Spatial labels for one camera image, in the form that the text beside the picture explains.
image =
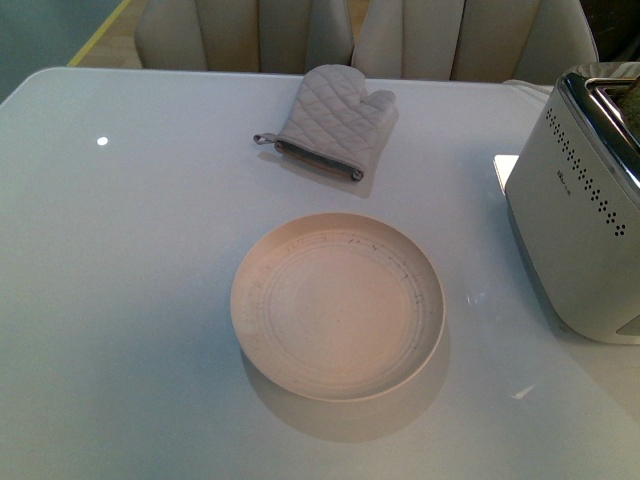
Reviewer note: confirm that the white chrome toaster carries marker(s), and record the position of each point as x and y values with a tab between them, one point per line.
573	196

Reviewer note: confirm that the beige chair right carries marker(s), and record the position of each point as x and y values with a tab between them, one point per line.
474	40

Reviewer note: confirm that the slice of brown bread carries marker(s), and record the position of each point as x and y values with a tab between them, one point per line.
630	103

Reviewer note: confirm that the beige chair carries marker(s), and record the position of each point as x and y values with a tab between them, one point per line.
474	40
289	37

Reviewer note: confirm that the beige chair left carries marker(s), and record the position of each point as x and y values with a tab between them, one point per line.
289	37

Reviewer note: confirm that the dark grey washing machine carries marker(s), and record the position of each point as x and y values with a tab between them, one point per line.
615	28

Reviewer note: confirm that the grey quilted oven mitt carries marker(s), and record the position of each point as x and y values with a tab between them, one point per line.
335	124

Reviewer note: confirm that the round beige plate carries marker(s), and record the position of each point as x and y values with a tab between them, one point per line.
337	307

